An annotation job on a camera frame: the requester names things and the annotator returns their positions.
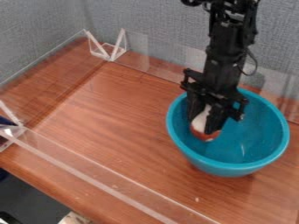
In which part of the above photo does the clear acrylic corner bracket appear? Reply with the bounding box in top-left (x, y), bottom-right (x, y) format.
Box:
top-left (83, 28), bottom-right (127, 61)

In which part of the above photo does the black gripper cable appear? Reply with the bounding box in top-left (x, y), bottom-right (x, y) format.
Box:
top-left (238, 47), bottom-right (259, 77)

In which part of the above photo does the clear acrylic back barrier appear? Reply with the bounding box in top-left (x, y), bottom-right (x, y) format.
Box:
top-left (83, 28), bottom-right (299, 125)

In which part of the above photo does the clear acrylic front barrier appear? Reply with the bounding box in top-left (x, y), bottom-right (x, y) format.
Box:
top-left (0, 100), bottom-right (219, 224)

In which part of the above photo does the white brown toy mushroom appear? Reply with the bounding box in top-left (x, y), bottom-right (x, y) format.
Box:
top-left (191, 104), bottom-right (220, 142)

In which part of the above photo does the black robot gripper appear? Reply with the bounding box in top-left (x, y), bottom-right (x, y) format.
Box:
top-left (180, 50), bottom-right (248, 135)

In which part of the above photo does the blue plastic bowl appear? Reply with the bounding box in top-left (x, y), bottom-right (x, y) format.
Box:
top-left (166, 88), bottom-right (290, 178)

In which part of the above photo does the clear acrylic barrier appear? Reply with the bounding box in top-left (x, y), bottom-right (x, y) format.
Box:
top-left (0, 29), bottom-right (87, 87)
top-left (0, 100), bottom-right (219, 224)
top-left (83, 28), bottom-right (299, 125)

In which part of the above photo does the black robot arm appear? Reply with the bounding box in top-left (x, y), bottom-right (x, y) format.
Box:
top-left (180, 0), bottom-right (259, 135)

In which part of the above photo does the clear acrylic left barrier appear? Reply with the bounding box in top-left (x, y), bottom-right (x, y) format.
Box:
top-left (0, 29), bottom-right (87, 87)

